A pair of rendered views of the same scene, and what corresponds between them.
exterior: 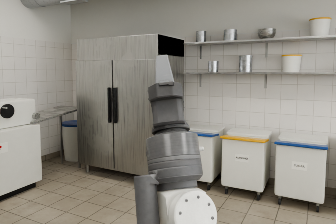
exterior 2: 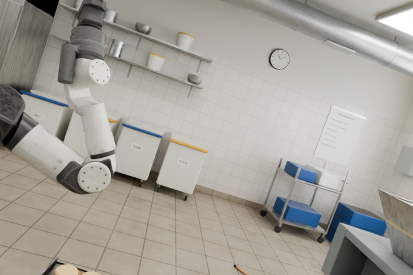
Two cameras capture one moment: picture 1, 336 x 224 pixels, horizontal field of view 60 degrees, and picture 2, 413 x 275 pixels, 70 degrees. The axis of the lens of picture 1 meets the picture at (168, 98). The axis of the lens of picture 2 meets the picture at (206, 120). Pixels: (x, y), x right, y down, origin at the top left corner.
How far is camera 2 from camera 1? 46 cm
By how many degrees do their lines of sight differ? 35
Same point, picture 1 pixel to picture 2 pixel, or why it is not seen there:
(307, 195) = (136, 172)
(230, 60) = not seen: hidden behind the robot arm
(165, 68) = not seen: outside the picture
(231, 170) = (74, 142)
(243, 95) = not seen: hidden behind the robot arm
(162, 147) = (86, 33)
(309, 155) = (146, 140)
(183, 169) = (96, 48)
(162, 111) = (90, 13)
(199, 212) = (102, 70)
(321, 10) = (189, 28)
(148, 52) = not seen: outside the picture
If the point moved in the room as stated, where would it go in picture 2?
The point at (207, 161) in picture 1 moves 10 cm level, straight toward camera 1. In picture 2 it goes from (51, 128) to (50, 130)
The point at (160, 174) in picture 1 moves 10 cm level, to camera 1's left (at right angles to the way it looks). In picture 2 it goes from (82, 47) to (37, 30)
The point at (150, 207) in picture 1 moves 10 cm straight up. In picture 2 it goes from (71, 62) to (83, 23)
